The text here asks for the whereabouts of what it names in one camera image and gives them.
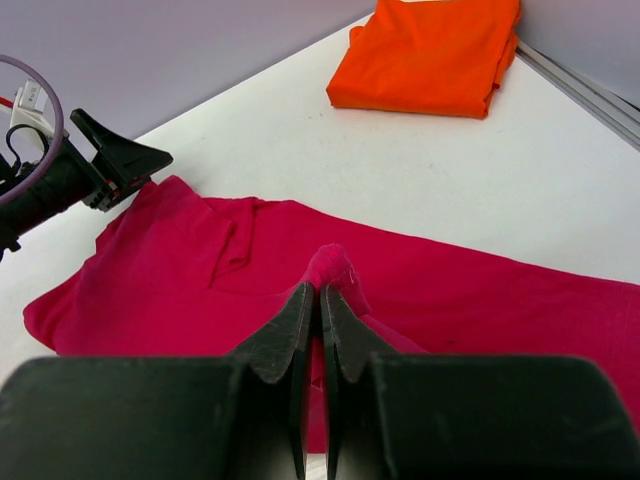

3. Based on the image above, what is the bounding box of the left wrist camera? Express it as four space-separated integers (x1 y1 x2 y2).
1 79 54 146

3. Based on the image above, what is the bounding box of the magenta t shirt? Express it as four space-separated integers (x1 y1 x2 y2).
22 174 640 455

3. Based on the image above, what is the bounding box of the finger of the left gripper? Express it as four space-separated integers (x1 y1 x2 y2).
70 108 173 195

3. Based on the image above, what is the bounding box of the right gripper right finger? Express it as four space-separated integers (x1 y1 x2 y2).
320 287 639 479

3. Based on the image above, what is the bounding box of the folded orange t shirt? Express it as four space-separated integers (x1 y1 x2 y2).
326 0 522 119

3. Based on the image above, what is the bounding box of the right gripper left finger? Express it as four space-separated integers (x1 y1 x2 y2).
1 283 314 479

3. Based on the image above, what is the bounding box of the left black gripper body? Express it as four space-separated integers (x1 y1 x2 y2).
1 142 119 250

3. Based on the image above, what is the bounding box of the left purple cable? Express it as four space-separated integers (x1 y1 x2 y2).
0 55 65 207

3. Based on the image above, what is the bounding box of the aluminium rail frame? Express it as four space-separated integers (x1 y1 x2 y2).
517 42 639 151

